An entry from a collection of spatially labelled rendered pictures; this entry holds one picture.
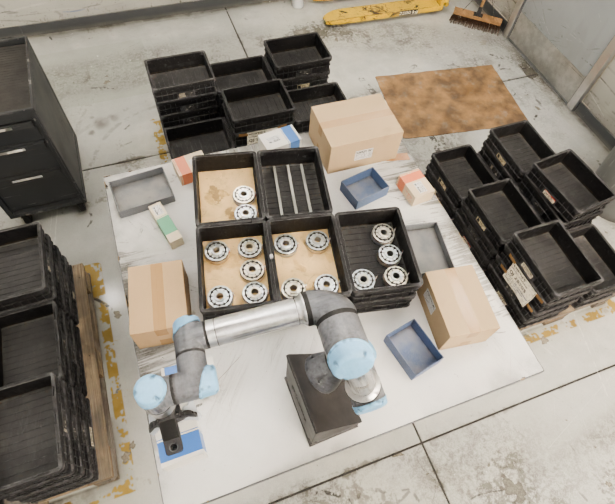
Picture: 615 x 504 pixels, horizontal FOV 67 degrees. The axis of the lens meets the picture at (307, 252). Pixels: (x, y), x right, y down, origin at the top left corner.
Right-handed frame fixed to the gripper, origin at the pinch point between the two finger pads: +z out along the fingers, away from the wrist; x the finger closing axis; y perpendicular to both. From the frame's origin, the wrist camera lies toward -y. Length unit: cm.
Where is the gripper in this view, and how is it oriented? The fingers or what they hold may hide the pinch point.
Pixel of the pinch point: (177, 427)
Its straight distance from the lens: 151.3
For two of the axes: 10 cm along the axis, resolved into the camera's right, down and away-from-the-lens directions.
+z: -0.6, 5.2, 8.5
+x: -9.4, 2.6, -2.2
